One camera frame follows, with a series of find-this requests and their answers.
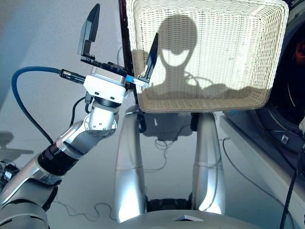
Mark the red cloth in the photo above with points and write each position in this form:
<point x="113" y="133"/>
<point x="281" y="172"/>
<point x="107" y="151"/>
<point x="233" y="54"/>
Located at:
<point x="300" y="51"/>

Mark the pale woven basket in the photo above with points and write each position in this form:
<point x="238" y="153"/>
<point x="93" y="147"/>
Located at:
<point x="214" y="47"/>

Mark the grey washing machine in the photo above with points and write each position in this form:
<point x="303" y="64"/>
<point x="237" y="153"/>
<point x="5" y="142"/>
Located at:
<point x="257" y="143"/>

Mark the dark wooden stand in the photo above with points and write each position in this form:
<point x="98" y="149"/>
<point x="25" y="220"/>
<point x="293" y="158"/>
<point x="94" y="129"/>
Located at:
<point x="125" y="35"/>

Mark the silver robot leg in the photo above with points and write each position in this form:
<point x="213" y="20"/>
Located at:
<point x="209" y="171"/>
<point x="129" y="181"/>

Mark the small black floor device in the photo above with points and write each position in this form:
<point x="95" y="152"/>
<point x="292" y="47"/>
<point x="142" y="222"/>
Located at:
<point x="8" y="174"/>

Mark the silver robot torso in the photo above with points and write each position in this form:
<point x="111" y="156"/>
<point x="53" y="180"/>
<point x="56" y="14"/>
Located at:
<point x="186" y="221"/>

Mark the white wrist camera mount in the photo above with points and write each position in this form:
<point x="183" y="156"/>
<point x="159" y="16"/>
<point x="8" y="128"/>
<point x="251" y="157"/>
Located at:
<point x="104" y="87"/>

